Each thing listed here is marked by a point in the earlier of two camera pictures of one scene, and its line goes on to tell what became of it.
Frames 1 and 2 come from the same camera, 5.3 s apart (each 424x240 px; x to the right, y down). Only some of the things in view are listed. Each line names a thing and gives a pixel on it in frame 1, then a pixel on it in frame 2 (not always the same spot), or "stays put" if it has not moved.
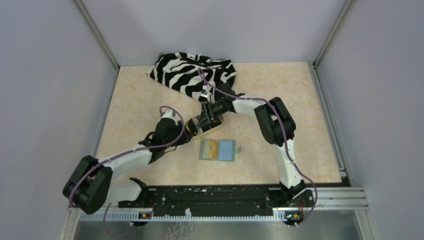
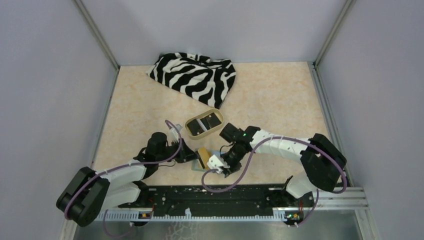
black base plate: x=214 y=200 stays put
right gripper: x=206 y=118 to x=233 y=168
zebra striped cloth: x=196 y=75 stays put
